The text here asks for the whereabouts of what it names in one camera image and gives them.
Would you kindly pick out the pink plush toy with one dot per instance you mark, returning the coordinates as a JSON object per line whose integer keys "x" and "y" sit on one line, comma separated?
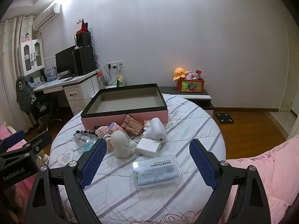
{"x": 189, "y": 76}

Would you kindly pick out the white air conditioner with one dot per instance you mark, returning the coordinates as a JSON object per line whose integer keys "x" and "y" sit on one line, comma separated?
{"x": 49, "y": 13}

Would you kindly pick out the white wall cabinet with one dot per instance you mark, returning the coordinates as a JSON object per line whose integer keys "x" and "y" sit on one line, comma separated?
{"x": 31, "y": 56}

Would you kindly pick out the black speaker box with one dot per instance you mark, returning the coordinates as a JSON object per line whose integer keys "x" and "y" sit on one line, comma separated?
{"x": 83, "y": 39}

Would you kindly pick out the red cartoon storage box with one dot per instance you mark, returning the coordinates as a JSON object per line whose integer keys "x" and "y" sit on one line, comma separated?
{"x": 196, "y": 86}

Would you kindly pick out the black white low cabinet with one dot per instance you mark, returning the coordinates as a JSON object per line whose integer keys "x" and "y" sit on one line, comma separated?
{"x": 202, "y": 100}

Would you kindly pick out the pink purple block model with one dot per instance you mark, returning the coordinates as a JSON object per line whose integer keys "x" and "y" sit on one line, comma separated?
{"x": 114, "y": 127}

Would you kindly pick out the red paper bag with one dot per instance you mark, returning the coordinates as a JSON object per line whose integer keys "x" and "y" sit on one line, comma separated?
{"x": 81, "y": 26}

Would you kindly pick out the orange octopus plush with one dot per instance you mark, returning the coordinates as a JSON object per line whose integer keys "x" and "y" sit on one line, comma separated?
{"x": 180, "y": 73}

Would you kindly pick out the black computer monitor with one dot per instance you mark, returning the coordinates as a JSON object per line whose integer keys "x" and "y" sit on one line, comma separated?
{"x": 64, "y": 61}

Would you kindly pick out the black computer tower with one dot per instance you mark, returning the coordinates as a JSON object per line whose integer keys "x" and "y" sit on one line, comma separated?
{"x": 84, "y": 60}

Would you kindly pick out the black bathroom scale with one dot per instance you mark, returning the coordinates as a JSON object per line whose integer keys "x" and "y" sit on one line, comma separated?
{"x": 224, "y": 118}

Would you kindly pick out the pink quilt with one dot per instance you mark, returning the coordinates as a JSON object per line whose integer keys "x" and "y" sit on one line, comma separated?
{"x": 278, "y": 169}

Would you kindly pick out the pink pillow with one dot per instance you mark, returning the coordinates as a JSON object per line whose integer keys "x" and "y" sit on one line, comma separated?
{"x": 6, "y": 131}

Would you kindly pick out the orange lid bottle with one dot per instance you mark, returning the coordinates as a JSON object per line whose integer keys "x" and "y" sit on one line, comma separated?
{"x": 100, "y": 79}

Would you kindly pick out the striped white bedsheet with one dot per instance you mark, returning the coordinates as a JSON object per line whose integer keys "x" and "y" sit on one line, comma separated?
{"x": 115, "y": 199}

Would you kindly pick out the yellow snack bag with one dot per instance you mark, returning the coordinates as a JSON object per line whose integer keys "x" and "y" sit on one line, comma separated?
{"x": 120, "y": 81}

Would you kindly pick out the rose gold metal cup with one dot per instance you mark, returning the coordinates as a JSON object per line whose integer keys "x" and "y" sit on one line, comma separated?
{"x": 132, "y": 126}

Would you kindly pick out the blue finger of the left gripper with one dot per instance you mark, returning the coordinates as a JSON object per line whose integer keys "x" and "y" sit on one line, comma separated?
{"x": 14, "y": 138}

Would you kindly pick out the white handheld device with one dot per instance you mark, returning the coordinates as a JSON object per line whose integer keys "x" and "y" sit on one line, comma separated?
{"x": 157, "y": 131}

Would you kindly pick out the clear blue capsule ball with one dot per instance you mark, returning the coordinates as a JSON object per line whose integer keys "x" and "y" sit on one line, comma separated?
{"x": 85, "y": 143}

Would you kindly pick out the clear dental floss box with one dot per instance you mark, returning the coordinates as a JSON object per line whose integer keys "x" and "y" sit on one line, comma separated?
{"x": 154, "y": 173}

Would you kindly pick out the beige curtain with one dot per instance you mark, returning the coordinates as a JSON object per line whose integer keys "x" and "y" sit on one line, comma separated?
{"x": 12, "y": 35}

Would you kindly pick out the dark hanging jacket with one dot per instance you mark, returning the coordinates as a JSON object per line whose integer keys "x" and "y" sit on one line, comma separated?
{"x": 25, "y": 95}

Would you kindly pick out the white desk with drawers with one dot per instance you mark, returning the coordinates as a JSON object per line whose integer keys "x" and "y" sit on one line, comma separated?
{"x": 79, "y": 90}

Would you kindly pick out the small doll on cabinet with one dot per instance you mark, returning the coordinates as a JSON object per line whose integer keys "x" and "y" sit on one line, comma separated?
{"x": 27, "y": 37}

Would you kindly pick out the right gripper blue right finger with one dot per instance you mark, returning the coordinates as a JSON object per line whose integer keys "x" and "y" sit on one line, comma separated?
{"x": 206, "y": 163}

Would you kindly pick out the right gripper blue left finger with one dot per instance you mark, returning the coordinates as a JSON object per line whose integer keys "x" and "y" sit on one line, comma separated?
{"x": 90, "y": 161}

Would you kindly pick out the white power adapter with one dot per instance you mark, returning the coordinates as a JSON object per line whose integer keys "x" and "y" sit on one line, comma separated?
{"x": 148, "y": 147}

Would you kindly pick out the wall power strip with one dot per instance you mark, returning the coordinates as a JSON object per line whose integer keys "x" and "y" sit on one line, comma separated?
{"x": 118, "y": 64}

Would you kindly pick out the black hair clip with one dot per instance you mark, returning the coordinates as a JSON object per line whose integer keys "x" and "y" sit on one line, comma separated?
{"x": 84, "y": 133}

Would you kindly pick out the pink black storage box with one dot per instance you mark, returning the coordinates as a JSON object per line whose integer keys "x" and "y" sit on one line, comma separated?
{"x": 140, "y": 101}

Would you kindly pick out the black office chair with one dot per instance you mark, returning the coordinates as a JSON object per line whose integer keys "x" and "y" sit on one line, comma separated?
{"x": 44, "y": 109}

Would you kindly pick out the white figurine toy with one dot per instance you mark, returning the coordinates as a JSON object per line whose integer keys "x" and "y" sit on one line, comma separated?
{"x": 122, "y": 144}

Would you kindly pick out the pink hair doll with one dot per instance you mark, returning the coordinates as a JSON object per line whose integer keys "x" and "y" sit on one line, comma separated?
{"x": 104, "y": 132}

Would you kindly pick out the white pink block model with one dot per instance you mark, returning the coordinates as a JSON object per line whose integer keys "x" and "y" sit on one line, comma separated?
{"x": 147, "y": 125}

